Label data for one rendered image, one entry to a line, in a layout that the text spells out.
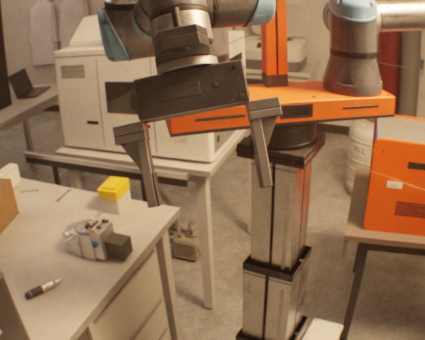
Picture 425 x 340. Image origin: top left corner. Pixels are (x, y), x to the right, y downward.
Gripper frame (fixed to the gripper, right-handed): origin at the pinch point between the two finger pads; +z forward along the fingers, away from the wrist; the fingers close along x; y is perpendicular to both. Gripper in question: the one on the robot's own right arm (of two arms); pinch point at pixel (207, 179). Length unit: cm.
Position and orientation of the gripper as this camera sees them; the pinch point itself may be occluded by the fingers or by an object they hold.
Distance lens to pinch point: 53.9
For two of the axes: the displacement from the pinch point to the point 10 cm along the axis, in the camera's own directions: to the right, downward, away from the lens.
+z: 1.8, 9.8, 0.2
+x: -9.8, 1.8, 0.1
